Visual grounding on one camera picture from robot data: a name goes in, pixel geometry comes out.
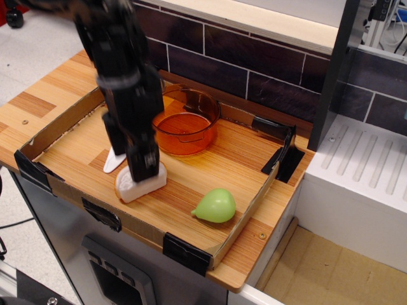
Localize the yellow handled white toy knife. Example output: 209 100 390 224
103 147 127 173

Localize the white rice sushi toy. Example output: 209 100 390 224
114 162 167 203

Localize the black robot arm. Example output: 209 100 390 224
19 1 164 182

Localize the grey toy oven front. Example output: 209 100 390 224
80 235 155 305

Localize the white toy sink drainboard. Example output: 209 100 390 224
295 116 406 271

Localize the orange transparent plastic pot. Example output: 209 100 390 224
153 84 221 156

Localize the cardboard fence with black tape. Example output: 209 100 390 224
13 65 306 277

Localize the green toy pear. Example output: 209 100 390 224
191 188 236 224

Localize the dark grey vertical post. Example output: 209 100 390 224
308 1 369 151

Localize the light wooden shelf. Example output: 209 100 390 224
149 0 338 55

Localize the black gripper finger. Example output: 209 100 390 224
126 139 160 182
102 112 127 156

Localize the black cable on floor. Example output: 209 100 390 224
0 217 34 229

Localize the black caster wheel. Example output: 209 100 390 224
4 0 24 29

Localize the aluminium frame with cables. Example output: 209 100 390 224
360 0 406 58

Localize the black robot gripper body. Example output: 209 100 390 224
97 65 163 149

